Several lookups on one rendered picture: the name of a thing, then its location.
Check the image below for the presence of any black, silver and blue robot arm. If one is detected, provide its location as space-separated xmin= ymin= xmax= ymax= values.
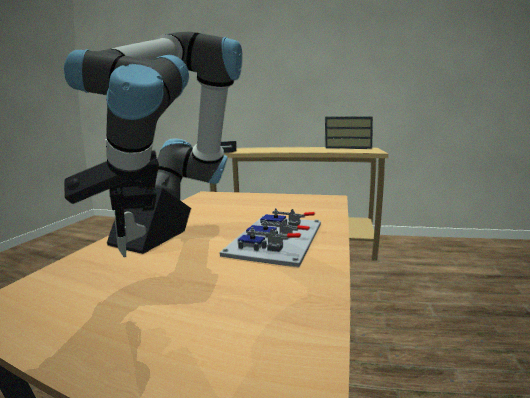
xmin=64 ymin=32 xmax=242 ymax=204

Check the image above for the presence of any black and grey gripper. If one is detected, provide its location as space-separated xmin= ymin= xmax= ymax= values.
xmin=107 ymin=150 xmax=159 ymax=258

